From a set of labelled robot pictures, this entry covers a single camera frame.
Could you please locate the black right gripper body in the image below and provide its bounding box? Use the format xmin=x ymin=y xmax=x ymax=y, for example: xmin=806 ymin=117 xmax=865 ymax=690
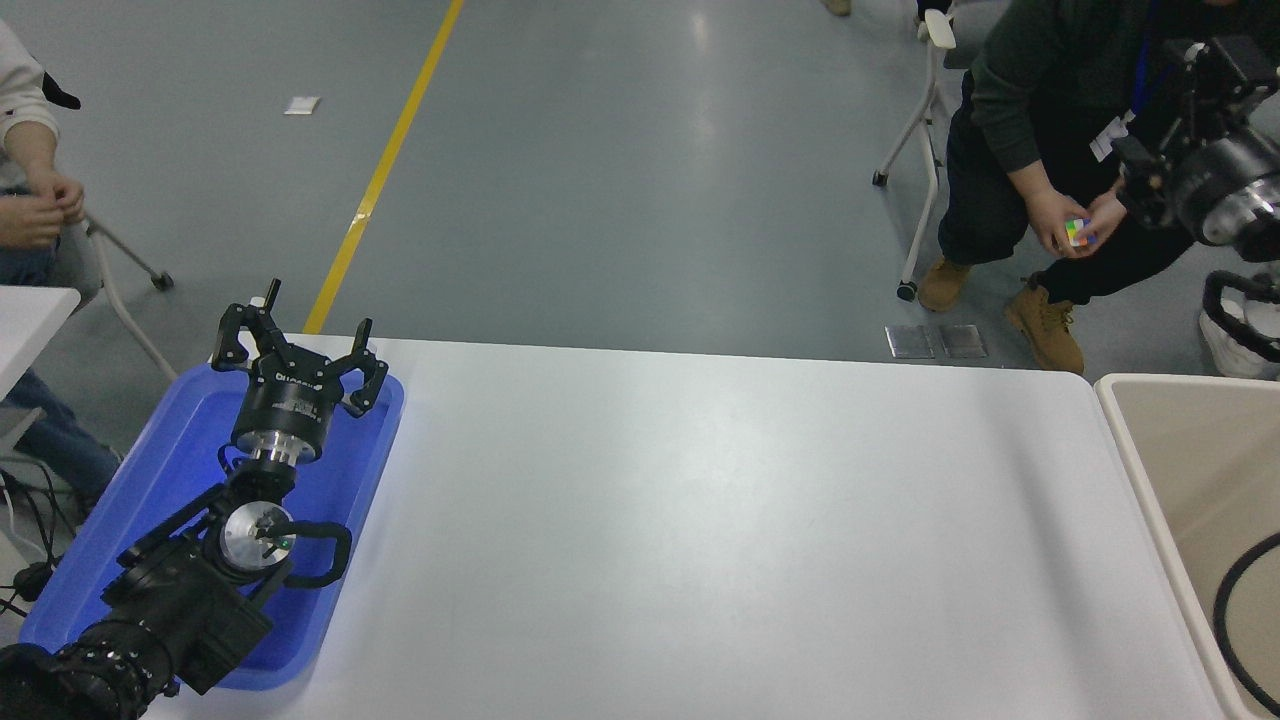
xmin=1172 ymin=128 xmax=1280 ymax=237

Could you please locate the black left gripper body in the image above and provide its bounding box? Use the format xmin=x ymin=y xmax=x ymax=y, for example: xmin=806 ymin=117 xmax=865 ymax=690
xmin=232 ymin=362 xmax=339 ymax=446

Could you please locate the person's hand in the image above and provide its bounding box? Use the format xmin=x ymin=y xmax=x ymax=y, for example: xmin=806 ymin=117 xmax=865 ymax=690
xmin=1085 ymin=190 xmax=1131 ymax=247
xmin=0 ymin=198 xmax=66 ymax=251
xmin=1025 ymin=188 xmax=1091 ymax=259
xmin=30 ymin=170 xmax=86 ymax=223

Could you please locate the white ID badge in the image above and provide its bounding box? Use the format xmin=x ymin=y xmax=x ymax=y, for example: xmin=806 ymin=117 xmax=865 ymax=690
xmin=1090 ymin=116 xmax=1133 ymax=163

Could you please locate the blue plastic tray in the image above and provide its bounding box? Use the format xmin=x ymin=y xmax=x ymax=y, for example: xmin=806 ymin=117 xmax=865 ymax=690
xmin=18 ymin=360 xmax=406 ymax=693

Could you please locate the small white side table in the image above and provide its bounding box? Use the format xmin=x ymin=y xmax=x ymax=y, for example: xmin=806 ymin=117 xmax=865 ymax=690
xmin=0 ymin=287 xmax=81 ymax=399

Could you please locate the large pale bin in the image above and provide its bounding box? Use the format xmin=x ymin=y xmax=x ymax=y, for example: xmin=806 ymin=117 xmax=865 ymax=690
xmin=1093 ymin=373 xmax=1280 ymax=720

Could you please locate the white frame wheeled chair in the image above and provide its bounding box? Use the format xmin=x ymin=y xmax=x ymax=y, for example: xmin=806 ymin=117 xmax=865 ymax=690
xmin=872 ymin=8 xmax=961 ymax=303
xmin=70 ymin=205 xmax=179 ymax=383

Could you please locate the black cable with plug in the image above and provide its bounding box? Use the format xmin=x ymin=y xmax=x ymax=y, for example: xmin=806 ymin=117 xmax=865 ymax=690
xmin=0 ymin=455 xmax=81 ymax=621

